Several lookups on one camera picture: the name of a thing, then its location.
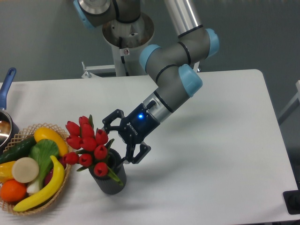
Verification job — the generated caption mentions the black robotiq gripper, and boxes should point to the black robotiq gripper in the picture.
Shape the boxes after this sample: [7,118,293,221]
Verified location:
[102,103,161,165]

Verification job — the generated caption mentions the red tulip bouquet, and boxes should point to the red tulip bouquet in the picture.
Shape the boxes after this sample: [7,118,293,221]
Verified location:
[62,115,124,186]

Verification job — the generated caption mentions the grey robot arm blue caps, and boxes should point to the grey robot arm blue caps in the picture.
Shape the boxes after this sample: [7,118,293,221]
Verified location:
[73,0,219,164]

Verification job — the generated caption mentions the dark grey ribbed vase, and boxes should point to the dark grey ribbed vase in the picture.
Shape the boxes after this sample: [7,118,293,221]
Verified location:
[89,149,127,195]

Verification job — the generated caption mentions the green bok choy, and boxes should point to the green bok choy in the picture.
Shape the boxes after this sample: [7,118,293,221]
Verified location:
[27,139,59,195]

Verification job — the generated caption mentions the red purple vegetable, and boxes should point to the red purple vegetable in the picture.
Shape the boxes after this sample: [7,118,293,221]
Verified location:
[44,157,67,186]

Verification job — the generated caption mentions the yellow banana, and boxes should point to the yellow banana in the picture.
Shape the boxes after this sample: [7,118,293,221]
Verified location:
[13,155,65,212]

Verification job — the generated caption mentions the woven wicker basket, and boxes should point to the woven wicker basket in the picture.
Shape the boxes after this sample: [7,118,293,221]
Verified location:
[0,123,71,216]

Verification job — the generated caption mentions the beige round slice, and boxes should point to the beige round slice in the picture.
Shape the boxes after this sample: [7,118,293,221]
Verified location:
[12,157,39,183]

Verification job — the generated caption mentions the green cucumber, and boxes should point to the green cucumber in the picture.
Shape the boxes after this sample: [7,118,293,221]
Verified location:
[0,136,36,164]

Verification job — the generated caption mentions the yellow pepper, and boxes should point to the yellow pepper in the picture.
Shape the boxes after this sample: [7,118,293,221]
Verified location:
[0,161,15,183]

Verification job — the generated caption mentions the orange fruit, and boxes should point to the orange fruit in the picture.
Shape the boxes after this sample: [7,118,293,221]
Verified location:
[0,180,27,202]

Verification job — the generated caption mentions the white furniture leg right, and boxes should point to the white furniture leg right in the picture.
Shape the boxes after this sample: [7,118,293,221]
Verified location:
[277,80,300,126]

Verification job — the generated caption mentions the black device at table edge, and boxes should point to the black device at table edge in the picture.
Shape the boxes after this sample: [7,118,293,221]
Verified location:
[283,190,300,215]

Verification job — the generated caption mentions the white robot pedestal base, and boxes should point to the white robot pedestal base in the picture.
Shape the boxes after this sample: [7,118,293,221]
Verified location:
[82,12,154,78]

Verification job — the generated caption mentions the blue handled saucepan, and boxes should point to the blue handled saucepan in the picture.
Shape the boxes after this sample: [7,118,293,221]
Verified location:
[0,67,19,154]

